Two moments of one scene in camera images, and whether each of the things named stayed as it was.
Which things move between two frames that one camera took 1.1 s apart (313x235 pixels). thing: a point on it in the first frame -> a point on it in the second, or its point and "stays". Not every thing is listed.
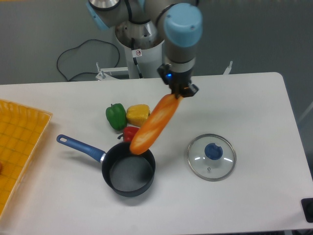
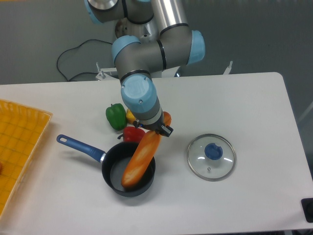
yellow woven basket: x=22 y=129 stays
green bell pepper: x=116 y=115 stays
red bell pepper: x=128 y=133 stays
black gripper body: x=180 y=83 -> x=159 y=127
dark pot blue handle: x=124 y=173 stays
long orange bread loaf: x=154 y=123 -> x=144 y=155
